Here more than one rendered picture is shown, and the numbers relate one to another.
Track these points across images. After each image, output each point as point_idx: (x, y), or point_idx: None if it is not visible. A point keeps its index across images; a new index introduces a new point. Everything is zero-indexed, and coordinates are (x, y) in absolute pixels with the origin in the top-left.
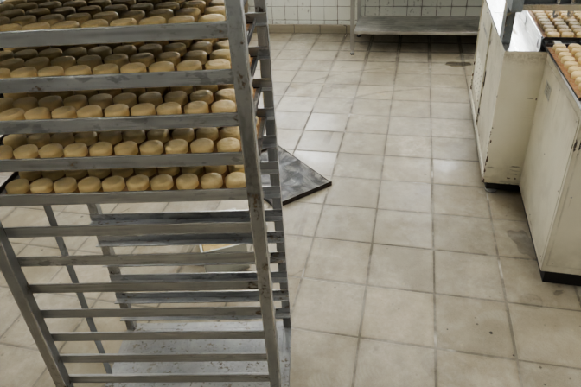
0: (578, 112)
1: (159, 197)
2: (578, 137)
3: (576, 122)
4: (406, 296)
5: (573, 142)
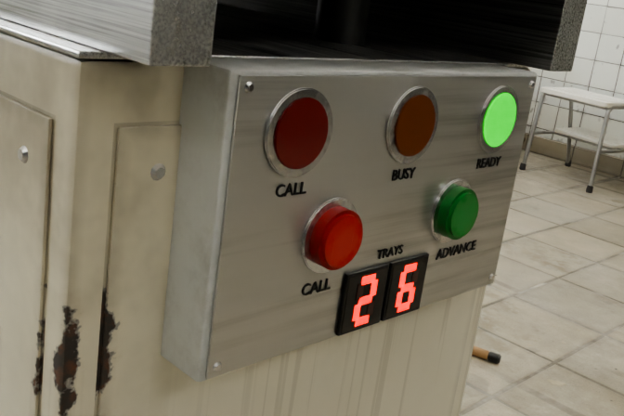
0: (21, 76)
1: None
2: (83, 287)
3: (19, 162)
4: None
5: (44, 343)
